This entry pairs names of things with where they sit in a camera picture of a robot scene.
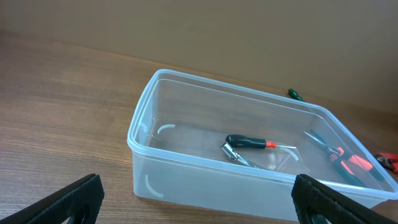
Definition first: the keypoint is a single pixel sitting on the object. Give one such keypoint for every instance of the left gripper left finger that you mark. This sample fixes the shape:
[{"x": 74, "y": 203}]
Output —
[{"x": 79, "y": 202}]

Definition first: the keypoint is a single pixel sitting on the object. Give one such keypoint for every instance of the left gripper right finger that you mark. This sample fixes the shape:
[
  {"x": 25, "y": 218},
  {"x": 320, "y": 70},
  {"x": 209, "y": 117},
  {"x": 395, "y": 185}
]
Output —
[{"x": 316, "y": 203}]

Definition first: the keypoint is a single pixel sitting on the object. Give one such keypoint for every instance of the orange black needle-nose pliers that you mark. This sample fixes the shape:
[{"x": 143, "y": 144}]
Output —
[{"x": 342, "y": 159}]

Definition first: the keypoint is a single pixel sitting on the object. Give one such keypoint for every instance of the silver socket wrench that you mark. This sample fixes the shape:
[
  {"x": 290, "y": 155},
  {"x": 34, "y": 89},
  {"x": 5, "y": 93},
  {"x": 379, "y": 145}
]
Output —
[{"x": 234, "y": 156}]

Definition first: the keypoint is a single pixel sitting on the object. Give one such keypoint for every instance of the red handled cutters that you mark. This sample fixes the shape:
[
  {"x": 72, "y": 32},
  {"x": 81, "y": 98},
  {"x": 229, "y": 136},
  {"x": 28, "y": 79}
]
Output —
[{"x": 388, "y": 161}]

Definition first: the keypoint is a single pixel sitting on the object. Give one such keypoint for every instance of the black red screwdriver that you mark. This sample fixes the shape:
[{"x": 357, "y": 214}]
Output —
[{"x": 240, "y": 141}]

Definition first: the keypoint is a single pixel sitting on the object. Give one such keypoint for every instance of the green handled screwdriver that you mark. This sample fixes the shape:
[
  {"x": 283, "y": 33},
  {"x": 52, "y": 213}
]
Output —
[{"x": 295, "y": 95}]

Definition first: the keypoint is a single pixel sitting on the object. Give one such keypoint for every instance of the clear plastic container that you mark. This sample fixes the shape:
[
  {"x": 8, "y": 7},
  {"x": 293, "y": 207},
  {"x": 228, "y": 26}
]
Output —
[{"x": 181, "y": 121}]

